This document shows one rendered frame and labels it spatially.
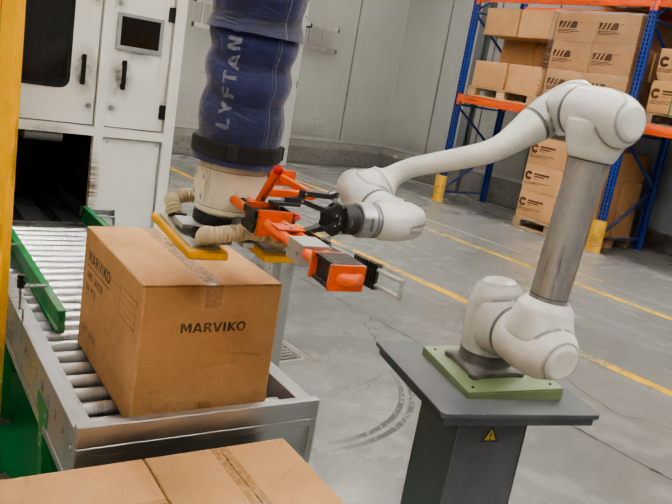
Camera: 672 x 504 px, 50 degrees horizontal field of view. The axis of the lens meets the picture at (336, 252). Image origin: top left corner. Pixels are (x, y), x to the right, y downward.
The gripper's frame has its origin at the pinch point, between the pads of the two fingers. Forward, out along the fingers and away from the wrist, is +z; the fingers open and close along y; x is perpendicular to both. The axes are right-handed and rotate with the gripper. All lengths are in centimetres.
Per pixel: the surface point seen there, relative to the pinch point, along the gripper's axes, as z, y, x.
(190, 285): 8.7, 25.5, 26.9
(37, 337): 34, 61, 82
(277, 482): -6, 66, -7
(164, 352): 14, 44, 27
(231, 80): 9.9, -28.5, 14.5
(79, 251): -6, 66, 195
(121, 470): 28, 66, 9
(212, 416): 1, 61, 19
